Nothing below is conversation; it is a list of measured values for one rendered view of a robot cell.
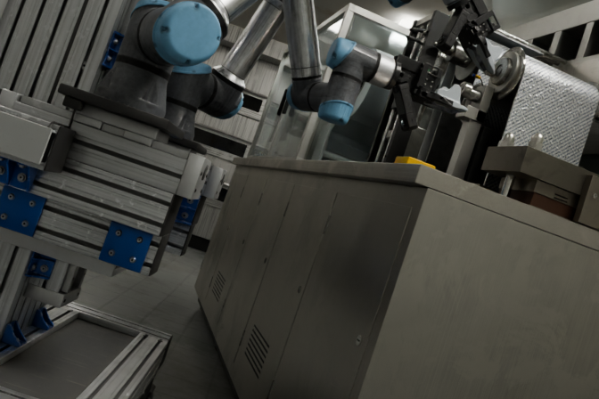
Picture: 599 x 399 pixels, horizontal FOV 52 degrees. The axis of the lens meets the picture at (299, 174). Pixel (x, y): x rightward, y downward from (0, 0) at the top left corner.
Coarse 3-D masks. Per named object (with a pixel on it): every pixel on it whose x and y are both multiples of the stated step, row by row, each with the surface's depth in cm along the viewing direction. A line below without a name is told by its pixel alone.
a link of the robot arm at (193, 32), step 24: (192, 0) 116; (216, 0) 118; (240, 0) 121; (144, 24) 119; (168, 24) 112; (192, 24) 114; (216, 24) 116; (144, 48) 121; (168, 48) 113; (192, 48) 115; (216, 48) 117
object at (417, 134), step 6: (438, 60) 229; (444, 60) 229; (438, 66) 229; (444, 66) 230; (444, 72) 232; (420, 108) 232; (420, 114) 232; (420, 120) 232; (414, 132) 229; (420, 132) 229; (414, 138) 229; (420, 138) 229; (408, 144) 228; (414, 144) 229; (420, 144) 229; (408, 150) 228; (414, 150) 229; (408, 156) 228; (414, 156) 229
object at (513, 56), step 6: (504, 54) 163; (510, 54) 160; (516, 54) 158; (498, 60) 165; (516, 60) 156; (516, 66) 156; (516, 72) 156; (522, 72) 156; (510, 78) 156; (492, 84) 164; (504, 84) 158; (510, 84) 157; (498, 90) 160; (504, 90) 159; (516, 90) 158; (510, 96) 161
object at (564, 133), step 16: (528, 96) 156; (512, 112) 155; (528, 112) 156; (544, 112) 157; (560, 112) 159; (512, 128) 155; (528, 128) 156; (544, 128) 158; (560, 128) 159; (576, 128) 160; (544, 144) 158; (560, 144) 159; (576, 144) 160; (576, 160) 160
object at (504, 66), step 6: (504, 60) 160; (510, 60) 159; (498, 66) 162; (504, 66) 159; (510, 66) 157; (498, 72) 160; (504, 72) 158; (510, 72) 158; (492, 78) 162; (498, 78) 159; (504, 78) 158; (498, 84) 160
